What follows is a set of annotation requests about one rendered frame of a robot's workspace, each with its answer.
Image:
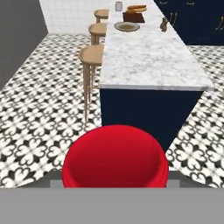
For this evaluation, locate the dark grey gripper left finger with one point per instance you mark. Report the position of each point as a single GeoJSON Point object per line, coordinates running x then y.
{"type": "Point", "coordinates": [55, 183]}

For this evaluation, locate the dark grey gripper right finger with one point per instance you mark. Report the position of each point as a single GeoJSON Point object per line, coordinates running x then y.
{"type": "Point", "coordinates": [174, 183]}

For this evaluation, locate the navy kitchen island cabinet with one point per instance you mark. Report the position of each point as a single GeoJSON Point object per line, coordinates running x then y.
{"type": "Point", "coordinates": [145, 113]}

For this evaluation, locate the grey glass jar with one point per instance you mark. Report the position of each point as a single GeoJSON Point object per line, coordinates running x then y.
{"type": "Point", "coordinates": [118, 6]}

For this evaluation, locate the red round object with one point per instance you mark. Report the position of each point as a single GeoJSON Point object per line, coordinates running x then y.
{"type": "Point", "coordinates": [115, 157]}

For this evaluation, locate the wooden bar stool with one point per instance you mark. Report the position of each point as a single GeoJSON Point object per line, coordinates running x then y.
{"type": "Point", "coordinates": [92, 55]}
{"type": "Point", "coordinates": [98, 29]}
{"type": "Point", "coordinates": [102, 13]}

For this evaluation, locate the pale round plate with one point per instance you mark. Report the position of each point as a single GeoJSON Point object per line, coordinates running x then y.
{"type": "Point", "coordinates": [127, 26]}

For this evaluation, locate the navy cupboard run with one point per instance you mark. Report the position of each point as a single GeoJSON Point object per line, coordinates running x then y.
{"type": "Point", "coordinates": [198, 20]}

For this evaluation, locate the golden brown long pastry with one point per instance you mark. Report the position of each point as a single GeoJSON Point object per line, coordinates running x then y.
{"type": "Point", "coordinates": [137, 6]}

